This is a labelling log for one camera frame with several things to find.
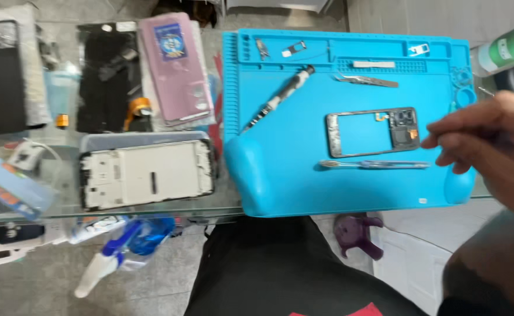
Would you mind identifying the pink phone back cover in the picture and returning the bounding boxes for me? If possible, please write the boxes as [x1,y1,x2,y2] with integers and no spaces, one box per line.
[138,12,216,127]

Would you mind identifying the white and blue spray bottle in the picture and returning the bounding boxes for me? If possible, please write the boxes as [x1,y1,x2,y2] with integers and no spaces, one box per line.
[73,218,177,299]

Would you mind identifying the white plastic strip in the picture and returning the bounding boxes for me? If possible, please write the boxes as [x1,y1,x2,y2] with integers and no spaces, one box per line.
[352,61,396,69]

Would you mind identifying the blue silicone repair mat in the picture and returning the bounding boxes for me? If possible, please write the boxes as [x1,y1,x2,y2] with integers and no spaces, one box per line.
[222,28,478,218]

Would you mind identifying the blue and orange packet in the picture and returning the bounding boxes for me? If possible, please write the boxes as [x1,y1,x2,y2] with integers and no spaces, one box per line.
[0,142,59,220]

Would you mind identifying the small bent metal bracket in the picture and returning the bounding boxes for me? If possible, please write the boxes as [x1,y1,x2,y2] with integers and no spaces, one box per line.
[255,38,270,61]

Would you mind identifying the clear plastic toothbrush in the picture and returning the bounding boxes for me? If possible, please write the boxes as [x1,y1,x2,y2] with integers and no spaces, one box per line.
[318,159,432,170]

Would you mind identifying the white phone display frame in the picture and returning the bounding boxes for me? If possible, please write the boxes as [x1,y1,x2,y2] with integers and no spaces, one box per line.
[79,139,217,212]

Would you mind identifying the grey plastic tray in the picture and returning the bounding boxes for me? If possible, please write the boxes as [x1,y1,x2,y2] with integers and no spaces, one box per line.
[80,130,210,153]

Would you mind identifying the black phone middle frame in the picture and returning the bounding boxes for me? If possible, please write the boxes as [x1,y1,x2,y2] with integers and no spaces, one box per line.
[325,107,421,159]

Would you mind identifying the black and silver screwdriver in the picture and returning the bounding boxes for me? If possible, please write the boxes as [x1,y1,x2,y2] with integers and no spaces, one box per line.
[241,65,316,133]

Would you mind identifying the white charger plug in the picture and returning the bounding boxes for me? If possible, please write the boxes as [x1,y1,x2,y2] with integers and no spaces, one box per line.
[6,140,48,171]

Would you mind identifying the silver metal tweezers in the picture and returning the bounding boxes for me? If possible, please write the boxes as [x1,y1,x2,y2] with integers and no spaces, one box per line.
[333,72,400,89]

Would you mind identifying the small silver metal plate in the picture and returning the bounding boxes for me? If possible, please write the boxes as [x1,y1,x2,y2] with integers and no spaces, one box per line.
[281,40,307,58]

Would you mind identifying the purple plastic stool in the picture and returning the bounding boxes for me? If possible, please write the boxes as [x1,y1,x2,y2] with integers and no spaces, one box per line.
[332,213,385,261]

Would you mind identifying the green and white bottle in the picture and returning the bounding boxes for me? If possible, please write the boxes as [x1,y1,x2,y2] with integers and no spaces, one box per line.
[475,23,514,78]

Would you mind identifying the small white metal shield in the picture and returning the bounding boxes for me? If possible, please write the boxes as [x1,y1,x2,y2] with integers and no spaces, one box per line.
[408,42,430,57]

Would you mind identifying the person's black trousers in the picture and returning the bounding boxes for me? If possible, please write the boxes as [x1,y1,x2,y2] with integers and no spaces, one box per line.
[184,215,434,316]

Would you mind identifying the person's right hand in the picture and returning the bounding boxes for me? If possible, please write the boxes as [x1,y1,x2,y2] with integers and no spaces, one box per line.
[420,90,514,221]

